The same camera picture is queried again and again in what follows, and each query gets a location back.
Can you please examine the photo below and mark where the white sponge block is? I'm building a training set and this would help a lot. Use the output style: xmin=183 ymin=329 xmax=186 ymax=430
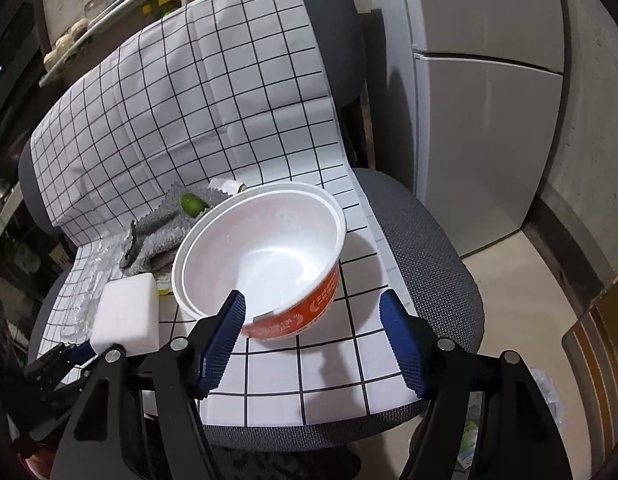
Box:
xmin=88 ymin=273 xmax=160 ymax=356

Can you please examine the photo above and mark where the grey rag cloth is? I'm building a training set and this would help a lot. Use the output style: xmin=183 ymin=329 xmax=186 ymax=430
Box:
xmin=119 ymin=183 xmax=231 ymax=276

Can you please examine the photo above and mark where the orange white paper bowl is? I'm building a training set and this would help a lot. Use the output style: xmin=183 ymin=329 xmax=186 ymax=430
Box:
xmin=171 ymin=182 xmax=347 ymax=341

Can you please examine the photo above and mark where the silver refrigerator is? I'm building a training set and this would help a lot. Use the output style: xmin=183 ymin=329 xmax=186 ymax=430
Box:
xmin=323 ymin=0 xmax=568 ymax=258

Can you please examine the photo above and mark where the white plastic bag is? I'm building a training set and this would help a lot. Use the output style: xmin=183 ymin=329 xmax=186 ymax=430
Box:
xmin=209 ymin=177 xmax=247 ymax=196

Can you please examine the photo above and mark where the curved kitchen shelf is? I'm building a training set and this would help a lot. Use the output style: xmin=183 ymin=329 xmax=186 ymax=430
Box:
xmin=38 ymin=0 xmax=200 ymax=89

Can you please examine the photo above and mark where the grey office chair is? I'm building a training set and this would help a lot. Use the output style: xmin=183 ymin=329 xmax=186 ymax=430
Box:
xmin=17 ymin=0 xmax=486 ymax=453

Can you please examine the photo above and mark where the trash bin with bag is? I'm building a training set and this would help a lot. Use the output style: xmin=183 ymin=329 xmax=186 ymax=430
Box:
xmin=452 ymin=361 xmax=570 ymax=479

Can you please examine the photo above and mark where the striped doormat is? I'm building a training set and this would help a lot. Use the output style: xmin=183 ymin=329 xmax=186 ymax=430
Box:
xmin=562 ymin=306 xmax=618 ymax=472

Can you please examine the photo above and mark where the white grid cloth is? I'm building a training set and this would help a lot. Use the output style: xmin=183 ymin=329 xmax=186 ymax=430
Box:
xmin=30 ymin=0 xmax=423 ymax=428

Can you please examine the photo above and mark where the clear plastic container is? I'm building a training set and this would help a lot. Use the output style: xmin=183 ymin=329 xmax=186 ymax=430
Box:
xmin=58 ymin=234 xmax=122 ymax=344

